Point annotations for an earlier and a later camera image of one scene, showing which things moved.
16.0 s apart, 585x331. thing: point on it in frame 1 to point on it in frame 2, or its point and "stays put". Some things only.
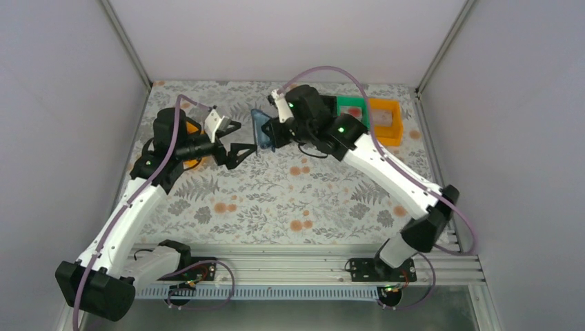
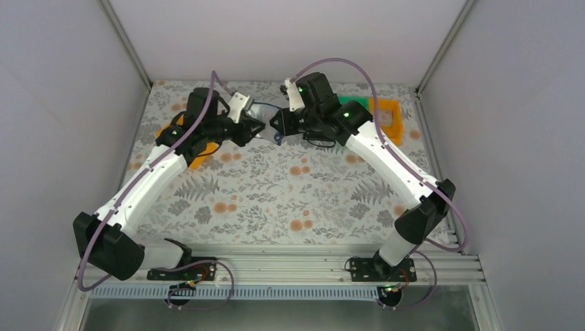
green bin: x=354 y=101 stays put
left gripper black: x=223 y=152 to x=242 y=129
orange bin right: x=389 y=136 stays put
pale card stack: x=382 y=118 stays put
